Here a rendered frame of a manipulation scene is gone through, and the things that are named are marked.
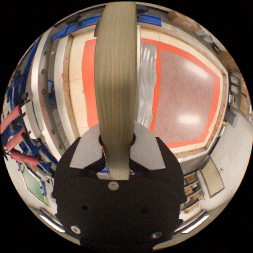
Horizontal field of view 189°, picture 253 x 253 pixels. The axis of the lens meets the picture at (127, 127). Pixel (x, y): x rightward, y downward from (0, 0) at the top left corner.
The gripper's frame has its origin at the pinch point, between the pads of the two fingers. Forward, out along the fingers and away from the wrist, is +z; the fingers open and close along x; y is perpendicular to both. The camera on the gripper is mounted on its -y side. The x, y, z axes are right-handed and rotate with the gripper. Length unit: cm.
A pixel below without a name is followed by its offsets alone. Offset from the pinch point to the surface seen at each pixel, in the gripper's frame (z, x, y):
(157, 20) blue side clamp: 8.8, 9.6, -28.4
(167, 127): 13.5, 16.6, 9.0
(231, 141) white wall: 38, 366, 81
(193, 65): 13.4, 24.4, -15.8
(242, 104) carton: 26, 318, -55
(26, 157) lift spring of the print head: -2, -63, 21
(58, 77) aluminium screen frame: 10.0, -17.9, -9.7
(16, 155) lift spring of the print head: -9, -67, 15
